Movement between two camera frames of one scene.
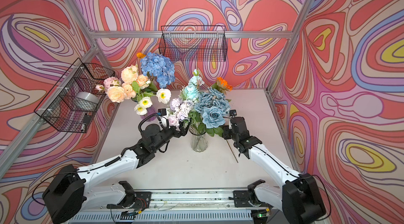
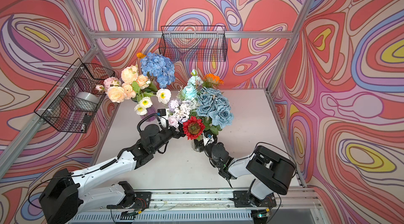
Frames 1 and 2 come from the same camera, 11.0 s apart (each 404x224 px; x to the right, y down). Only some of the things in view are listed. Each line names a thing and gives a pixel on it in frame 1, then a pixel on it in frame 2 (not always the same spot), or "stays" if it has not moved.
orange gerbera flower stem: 221,85 → 210,80
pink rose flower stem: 109,82 stays
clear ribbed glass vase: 199,142 stays
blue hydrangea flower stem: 160,67 stays
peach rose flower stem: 128,91 stays
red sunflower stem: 231,150 → 193,128
